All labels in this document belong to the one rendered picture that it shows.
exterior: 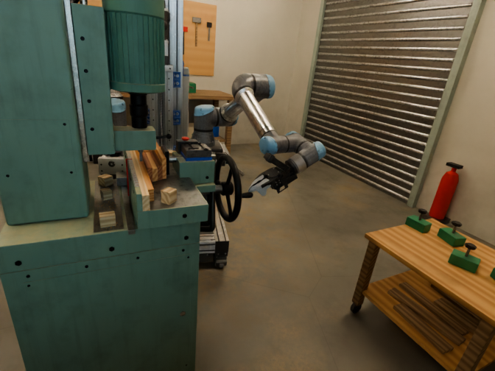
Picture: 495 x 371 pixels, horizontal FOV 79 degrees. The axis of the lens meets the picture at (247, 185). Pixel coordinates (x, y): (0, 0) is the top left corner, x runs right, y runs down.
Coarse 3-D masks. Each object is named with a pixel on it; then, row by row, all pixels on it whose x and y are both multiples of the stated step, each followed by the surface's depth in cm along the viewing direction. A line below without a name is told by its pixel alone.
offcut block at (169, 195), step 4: (164, 188) 92; (168, 188) 92; (172, 188) 92; (164, 192) 90; (168, 192) 90; (172, 192) 91; (176, 192) 93; (164, 196) 91; (168, 196) 90; (172, 196) 91; (176, 196) 93; (164, 200) 91; (168, 200) 91; (172, 200) 92; (176, 200) 94; (168, 204) 91
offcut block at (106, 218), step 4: (104, 212) 96; (108, 212) 96; (112, 212) 96; (100, 216) 93; (104, 216) 93; (108, 216) 94; (112, 216) 95; (100, 220) 93; (104, 220) 94; (108, 220) 94; (112, 220) 95; (100, 224) 94; (104, 224) 94; (108, 224) 95; (112, 224) 95
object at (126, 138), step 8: (120, 128) 103; (128, 128) 104; (136, 128) 105; (144, 128) 106; (152, 128) 107; (120, 136) 101; (128, 136) 102; (136, 136) 103; (144, 136) 104; (152, 136) 105; (120, 144) 101; (128, 144) 103; (136, 144) 104; (144, 144) 105; (152, 144) 106
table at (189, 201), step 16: (128, 176) 112; (176, 176) 113; (160, 192) 98; (192, 192) 101; (160, 208) 88; (176, 208) 90; (192, 208) 92; (144, 224) 88; (160, 224) 90; (176, 224) 92
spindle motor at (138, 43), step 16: (112, 0) 83; (128, 0) 83; (144, 0) 84; (160, 0) 88; (112, 16) 86; (128, 16) 85; (144, 16) 86; (160, 16) 90; (112, 32) 87; (128, 32) 86; (144, 32) 88; (160, 32) 92; (112, 48) 89; (128, 48) 88; (144, 48) 89; (160, 48) 94; (112, 64) 91; (128, 64) 89; (144, 64) 91; (160, 64) 95; (112, 80) 93; (128, 80) 91; (144, 80) 93; (160, 80) 97
